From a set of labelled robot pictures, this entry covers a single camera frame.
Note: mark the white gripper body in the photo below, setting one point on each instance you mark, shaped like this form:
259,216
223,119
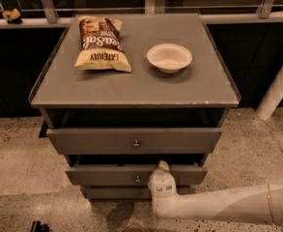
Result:
161,182

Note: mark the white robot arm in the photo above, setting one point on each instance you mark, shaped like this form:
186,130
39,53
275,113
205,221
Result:
256,204

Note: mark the grey top drawer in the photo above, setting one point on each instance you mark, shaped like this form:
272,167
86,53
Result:
137,141

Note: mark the grey drawer cabinet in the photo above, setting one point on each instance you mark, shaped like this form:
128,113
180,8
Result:
198,96

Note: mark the white paper bowl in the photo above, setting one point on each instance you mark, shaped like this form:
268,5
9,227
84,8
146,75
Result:
169,57

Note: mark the sea salt chips bag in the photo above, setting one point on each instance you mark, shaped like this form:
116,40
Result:
100,47

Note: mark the black object on floor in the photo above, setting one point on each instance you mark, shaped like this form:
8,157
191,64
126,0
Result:
37,226

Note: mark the white diagonal pole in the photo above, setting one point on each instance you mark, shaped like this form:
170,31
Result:
272,98

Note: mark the yellow object on ledge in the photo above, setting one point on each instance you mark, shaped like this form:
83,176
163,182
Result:
12,16

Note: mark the metal railing frame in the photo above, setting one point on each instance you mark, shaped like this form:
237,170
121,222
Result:
61,13

